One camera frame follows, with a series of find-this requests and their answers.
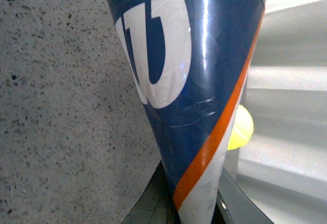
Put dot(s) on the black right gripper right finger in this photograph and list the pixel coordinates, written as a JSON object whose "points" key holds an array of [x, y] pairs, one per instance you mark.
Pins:
{"points": [[235, 205]]}

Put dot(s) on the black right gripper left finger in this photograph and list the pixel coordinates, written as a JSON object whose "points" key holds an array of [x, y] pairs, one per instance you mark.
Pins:
{"points": [[155, 205]]}

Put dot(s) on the clear Wilson tennis ball can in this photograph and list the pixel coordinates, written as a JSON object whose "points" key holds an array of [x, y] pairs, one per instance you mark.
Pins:
{"points": [[189, 60]]}

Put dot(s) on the middle tennis ball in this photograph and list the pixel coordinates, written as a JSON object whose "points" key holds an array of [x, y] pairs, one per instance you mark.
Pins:
{"points": [[242, 130]]}

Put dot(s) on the white pleated curtain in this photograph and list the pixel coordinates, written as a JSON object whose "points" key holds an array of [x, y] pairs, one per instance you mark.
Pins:
{"points": [[283, 167]]}

